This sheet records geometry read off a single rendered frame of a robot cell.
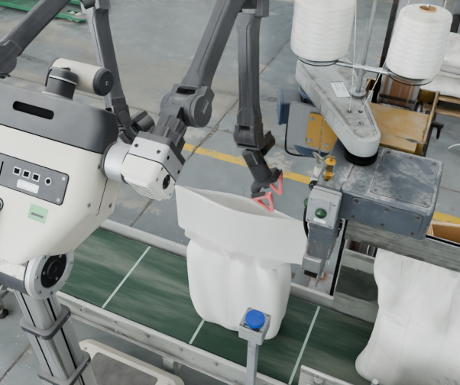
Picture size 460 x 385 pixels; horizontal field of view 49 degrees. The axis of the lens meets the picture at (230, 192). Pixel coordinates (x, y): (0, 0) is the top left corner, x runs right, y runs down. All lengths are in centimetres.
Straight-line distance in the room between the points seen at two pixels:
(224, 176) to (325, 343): 163
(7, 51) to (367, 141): 99
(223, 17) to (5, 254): 77
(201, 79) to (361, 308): 131
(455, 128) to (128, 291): 290
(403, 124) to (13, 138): 108
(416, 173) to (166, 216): 202
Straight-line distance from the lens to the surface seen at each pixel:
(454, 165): 388
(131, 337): 227
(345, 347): 216
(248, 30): 143
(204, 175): 344
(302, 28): 143
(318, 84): 157
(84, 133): 118
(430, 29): 138
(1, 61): 154
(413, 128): 160
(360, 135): 136
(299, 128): 171
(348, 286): 212
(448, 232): 303
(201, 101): 120
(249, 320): 160
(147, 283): 232
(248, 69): 144
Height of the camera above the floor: 216
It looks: 41 degrees down
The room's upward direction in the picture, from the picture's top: straight up
